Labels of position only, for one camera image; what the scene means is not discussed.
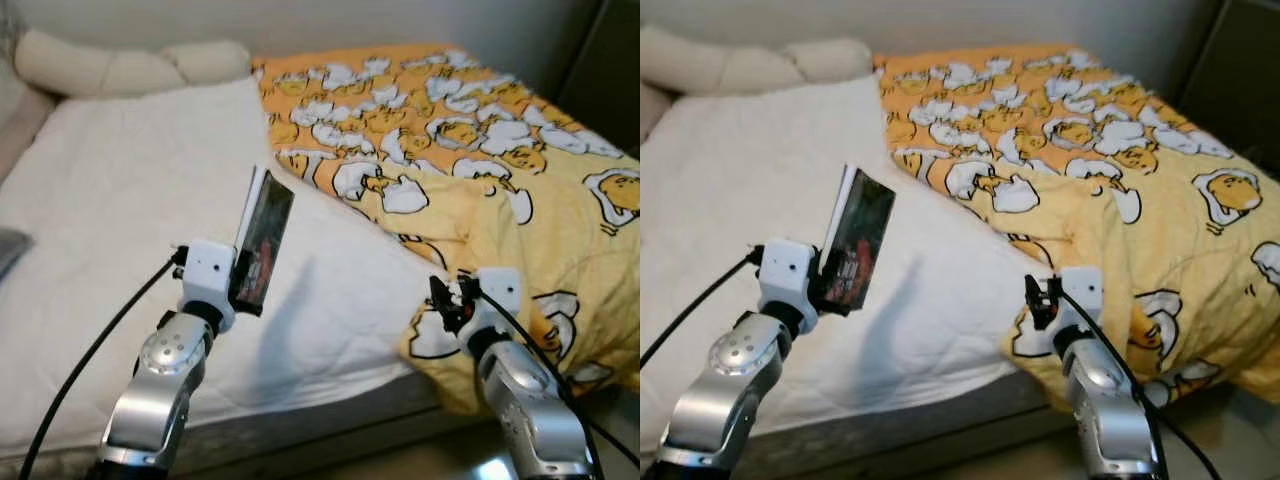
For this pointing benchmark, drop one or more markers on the dark-cover book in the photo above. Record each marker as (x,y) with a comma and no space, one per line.
(865,215)
(268,220)

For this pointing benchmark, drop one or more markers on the yellow egg-print blanket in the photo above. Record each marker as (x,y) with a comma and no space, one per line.
(1100,200)
(480,200)

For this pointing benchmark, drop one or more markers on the grey plush pillow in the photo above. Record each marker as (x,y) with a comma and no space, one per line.
(12,250)

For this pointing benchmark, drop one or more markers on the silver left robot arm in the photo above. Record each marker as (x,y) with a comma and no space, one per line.
(150,400)
(720,400)

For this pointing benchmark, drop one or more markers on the white quilted mattress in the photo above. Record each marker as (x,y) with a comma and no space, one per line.
(130,200)
(760,200)

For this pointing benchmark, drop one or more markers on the cream long plush pillow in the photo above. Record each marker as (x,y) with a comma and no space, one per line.
(80,65)
(720,65)

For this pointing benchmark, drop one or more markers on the dark bedside cabinet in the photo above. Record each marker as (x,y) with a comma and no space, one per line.
(1235,70)
(610,70)

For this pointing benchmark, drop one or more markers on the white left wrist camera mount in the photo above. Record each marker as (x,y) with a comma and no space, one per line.
(785,270)
(208,270)

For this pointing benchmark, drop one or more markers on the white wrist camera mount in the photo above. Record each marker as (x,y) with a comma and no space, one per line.
(785,270)
(500,290)
(1082,290)
(208,270)

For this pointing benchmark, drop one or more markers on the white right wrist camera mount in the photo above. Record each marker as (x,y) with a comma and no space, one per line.
(500,290)
(1082,290)

